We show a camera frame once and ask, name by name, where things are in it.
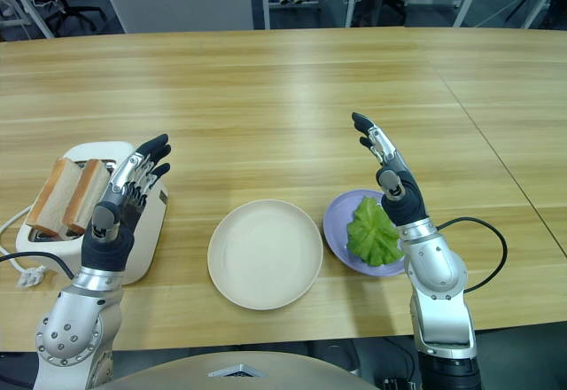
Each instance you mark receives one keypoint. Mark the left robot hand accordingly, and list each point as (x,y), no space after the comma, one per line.
(107,248)

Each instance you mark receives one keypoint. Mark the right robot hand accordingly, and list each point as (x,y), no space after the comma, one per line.
(405,206)

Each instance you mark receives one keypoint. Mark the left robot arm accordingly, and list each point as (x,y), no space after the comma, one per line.
(75,323)

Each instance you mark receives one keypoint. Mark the cream toaster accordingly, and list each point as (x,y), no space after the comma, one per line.
(142,239)

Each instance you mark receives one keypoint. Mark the green lettuce leaf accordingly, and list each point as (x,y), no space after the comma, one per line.
(372,232)

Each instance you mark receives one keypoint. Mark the bread slice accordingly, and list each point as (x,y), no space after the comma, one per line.
(86,199)
(51,199)

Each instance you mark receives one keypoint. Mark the purple plate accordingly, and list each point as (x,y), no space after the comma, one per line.
(339,226)

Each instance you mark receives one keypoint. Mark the cream plate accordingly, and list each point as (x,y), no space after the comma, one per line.
(266,253)

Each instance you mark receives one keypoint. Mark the robot body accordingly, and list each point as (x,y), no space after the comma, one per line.
(239,372)

